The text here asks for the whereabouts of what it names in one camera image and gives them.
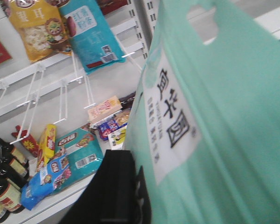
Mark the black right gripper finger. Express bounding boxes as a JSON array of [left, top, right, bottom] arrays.
[[60, 150, 152, 224]]

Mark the teal goji berry pouch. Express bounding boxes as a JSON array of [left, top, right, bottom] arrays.
[[125, 0, 280, 224]]

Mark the teal seasoning bag on shelf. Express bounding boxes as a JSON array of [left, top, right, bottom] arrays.
[[55, 125, 104, 193]]

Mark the blue white bag on shelf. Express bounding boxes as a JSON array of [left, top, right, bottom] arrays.
[[21, 152, 71, 210]]

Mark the blue snack bag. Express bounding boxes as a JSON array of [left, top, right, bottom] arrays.
[[98, 112, 129, 141]]

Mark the yellow Nabati wafer box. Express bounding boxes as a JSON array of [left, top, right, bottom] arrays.
[[36, 124, 56, 172]]

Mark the Pocky biscuit box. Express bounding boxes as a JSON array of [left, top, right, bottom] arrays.
[[87, 95, 122, 124]]

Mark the purple label dark bottle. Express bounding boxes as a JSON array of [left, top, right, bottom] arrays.
[[119, 91, 136, 110]]

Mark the red sauce spout pouch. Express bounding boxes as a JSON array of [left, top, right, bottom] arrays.
[[20, 129, 39, 157]]

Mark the soy sauce bottle red cap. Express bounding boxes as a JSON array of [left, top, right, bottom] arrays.
[[0, 138, 29, 180], [0, 179, 24, 214]]

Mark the blue sweet potato noodle bag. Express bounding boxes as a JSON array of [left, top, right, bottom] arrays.
[[58, 0, 126, 75]]

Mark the yellow white fungus packet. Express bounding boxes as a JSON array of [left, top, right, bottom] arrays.
[[7, 0, 72, 63]]

